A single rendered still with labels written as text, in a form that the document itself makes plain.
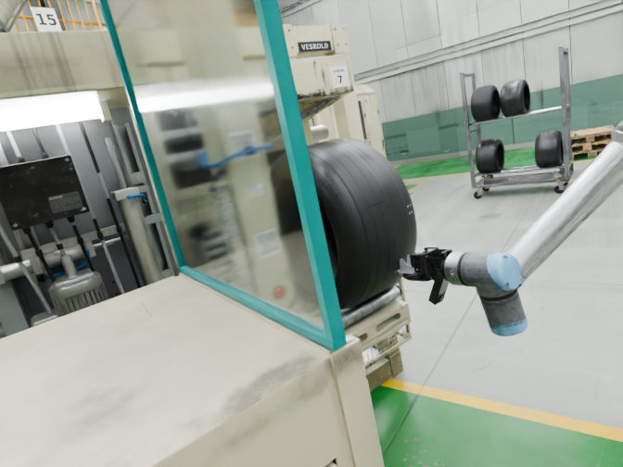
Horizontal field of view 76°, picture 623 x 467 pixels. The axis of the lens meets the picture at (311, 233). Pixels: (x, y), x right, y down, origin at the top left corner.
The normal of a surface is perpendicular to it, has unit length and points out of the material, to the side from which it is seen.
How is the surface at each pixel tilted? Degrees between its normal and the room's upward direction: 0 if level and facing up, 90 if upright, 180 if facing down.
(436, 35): 90
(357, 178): 53
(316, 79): 90
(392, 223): 85
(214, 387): 0
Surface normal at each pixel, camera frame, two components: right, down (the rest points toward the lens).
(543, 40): -0.57, 0.31
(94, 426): -0.20, -0.95
